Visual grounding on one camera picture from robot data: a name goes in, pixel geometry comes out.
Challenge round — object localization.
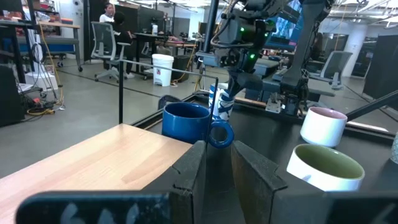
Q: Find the grey office chair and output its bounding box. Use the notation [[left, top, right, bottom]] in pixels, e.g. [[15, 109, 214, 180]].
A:
[[90, 21, 131, 83], [320, 50, 354, 91]]

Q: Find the white mug blue brushstroke print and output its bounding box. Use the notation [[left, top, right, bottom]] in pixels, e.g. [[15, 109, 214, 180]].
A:
[[208, 82, 234, 122]]

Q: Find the yellow extension cable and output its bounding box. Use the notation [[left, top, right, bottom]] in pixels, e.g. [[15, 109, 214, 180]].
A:
[[26, 23, 65, 116]]

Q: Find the black equipment case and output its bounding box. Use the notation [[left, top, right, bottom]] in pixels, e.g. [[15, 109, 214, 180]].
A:
[[0, 63, 25, 127]]

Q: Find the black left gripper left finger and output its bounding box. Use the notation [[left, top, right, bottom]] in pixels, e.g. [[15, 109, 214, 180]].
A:
[[15, 139, 207, 224]]

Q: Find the white mug pink inside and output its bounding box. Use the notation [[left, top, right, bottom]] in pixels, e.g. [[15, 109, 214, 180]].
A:
[[300, 106, 348, 149]]

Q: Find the cobalt blue mug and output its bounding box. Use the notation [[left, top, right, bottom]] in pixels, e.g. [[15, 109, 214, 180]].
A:
[[161, 101, 235, 149]]

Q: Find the white waste bin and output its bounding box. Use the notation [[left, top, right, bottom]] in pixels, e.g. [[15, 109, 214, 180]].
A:
[[151, 54, 175, 87]]

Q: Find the light wooden shelf board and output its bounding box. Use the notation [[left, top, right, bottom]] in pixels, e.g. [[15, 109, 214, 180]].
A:
[[0, 123, 193, 224]]

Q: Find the person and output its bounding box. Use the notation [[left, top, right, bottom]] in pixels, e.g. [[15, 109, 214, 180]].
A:
[[99, 2, 116, 24], [111, 11, 135, 78]]

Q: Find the large blue screen display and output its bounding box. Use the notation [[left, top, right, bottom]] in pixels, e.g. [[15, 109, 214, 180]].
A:
[[264, 0, 305, 52]]

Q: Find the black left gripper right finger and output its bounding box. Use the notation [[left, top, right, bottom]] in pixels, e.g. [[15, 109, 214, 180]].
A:
[[231, 140, 398, 224]]

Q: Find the black tall cabinet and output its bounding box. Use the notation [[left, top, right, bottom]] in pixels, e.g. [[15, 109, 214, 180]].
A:
[[362, 34, 398, 101]]

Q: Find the black table mat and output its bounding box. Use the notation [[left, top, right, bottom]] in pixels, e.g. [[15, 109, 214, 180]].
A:
[[151, 104, 398, 224]]

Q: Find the black aluminium table frame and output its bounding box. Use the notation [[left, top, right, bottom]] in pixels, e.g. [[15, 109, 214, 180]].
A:
[[130, 93, 398, 146]]

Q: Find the wooden workbench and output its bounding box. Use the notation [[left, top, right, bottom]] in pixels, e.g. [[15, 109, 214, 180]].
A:
[[0, 19, 84, 73]]

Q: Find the black office desk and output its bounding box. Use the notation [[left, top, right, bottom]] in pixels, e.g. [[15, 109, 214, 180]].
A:
[[133, 32, 175, 78]]

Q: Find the pale blue speckled mug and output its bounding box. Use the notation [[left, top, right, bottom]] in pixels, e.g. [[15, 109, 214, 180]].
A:
[[391, 132, 398, 165]]

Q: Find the white floor box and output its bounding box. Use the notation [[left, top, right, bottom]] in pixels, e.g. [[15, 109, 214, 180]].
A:
[[24, 71, 59, 93]]

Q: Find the grey metal bracket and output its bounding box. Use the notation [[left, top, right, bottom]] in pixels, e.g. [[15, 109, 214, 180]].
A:
[[265, 92, 283, 114]]

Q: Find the black slanted pole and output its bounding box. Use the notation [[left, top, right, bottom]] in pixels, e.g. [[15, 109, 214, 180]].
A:
[[202, 0, 221, 54]]

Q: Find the white mug green inside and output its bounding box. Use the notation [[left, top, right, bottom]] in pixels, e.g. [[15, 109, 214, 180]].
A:
[[285, 143, 366, 192]]

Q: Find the black diagonal frame strut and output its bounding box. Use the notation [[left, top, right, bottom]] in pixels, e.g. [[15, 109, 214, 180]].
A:
[[346, 90, 398, 123]]

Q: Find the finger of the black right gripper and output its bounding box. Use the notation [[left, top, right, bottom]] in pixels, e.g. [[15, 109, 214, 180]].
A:
[[228, 70, 264, 99]]

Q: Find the black waste bin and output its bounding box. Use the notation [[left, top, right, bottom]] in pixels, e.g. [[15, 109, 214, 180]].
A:
[[170, 55, 191, 83]]

